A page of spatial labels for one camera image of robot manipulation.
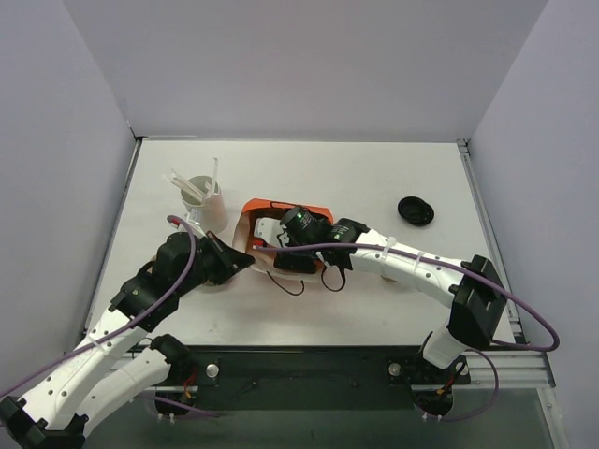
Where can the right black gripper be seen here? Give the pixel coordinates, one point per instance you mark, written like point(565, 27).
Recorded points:
point(294, 261)

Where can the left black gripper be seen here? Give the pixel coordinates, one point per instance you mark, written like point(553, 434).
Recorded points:
point(220, 257)

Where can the orange paper bag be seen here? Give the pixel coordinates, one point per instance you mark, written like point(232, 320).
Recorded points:
point(292, 283)

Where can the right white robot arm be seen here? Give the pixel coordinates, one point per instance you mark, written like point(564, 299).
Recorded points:
point(471, 290)

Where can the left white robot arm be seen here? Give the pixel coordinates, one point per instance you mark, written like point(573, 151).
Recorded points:
point(63, 409)

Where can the white cylindrical straw holder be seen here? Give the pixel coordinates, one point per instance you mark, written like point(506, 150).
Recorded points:
point(211, 213)

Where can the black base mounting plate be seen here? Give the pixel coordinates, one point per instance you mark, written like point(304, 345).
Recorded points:
point(226, 379)

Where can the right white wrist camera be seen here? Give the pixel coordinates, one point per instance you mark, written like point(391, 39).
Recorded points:
point(268, 230)

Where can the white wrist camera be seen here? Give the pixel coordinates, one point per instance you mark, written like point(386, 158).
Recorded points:
point(268, 230)
point(176, 220)

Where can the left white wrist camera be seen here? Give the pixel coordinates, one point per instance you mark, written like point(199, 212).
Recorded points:
point(176, 220)

